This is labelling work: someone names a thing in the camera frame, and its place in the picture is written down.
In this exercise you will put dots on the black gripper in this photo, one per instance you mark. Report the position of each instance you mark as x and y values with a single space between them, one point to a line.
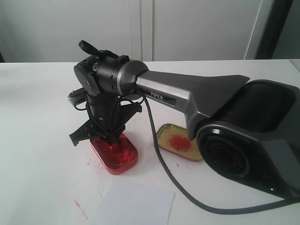
107 114

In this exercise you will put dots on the white cabinet doors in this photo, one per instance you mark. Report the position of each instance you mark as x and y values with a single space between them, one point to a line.
148 30

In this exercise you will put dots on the red ink tin box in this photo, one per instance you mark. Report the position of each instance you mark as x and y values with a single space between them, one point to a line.
116 163

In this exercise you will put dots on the dark door frame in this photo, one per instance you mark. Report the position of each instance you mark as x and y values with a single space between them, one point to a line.
281 35

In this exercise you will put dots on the red plastic stamp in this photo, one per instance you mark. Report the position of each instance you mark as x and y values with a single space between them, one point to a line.
113 146

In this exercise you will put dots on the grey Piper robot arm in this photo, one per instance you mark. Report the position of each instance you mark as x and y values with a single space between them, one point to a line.
246 131

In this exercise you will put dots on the white paper sheet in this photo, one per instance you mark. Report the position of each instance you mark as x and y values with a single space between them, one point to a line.
127 202

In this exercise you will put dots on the gold tin lid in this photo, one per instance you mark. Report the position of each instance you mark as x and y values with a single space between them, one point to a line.
175 139

